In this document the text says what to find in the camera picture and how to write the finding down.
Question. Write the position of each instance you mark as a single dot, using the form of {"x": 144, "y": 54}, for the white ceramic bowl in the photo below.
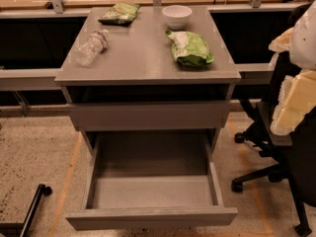
{"x": 176, "y": 16}

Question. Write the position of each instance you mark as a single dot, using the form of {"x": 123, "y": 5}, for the black rolling stand base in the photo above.
{"x": 22, "y": 229}

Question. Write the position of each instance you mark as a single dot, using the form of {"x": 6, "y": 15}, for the black office chair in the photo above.
{"x": 294, "y": 153}

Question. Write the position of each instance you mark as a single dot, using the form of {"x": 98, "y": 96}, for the open grey middle drawer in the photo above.
{"x": 151, "y": 179}

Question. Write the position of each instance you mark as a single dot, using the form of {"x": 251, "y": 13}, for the dark green snack bag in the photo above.
{"x": 120, "y": 14}

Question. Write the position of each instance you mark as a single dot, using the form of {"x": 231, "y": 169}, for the grey drawer cabinet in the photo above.
{"x": 138, "y": 67}

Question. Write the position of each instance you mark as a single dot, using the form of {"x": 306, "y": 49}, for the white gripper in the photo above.
{"x": 304, "y": 39}

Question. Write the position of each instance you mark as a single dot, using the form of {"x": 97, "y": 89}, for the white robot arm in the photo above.
{"x": 302, "y": 51}

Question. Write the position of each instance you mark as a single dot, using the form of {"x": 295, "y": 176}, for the clear plastic water bottle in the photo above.
{"x": 97, "y": 42}

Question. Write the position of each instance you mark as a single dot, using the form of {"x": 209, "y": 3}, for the closed grey top drawer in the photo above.
{"x": 149, "y": 116}

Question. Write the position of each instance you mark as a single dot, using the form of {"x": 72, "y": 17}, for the green rice chip bag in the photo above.
{"x": 189, "y": 49}

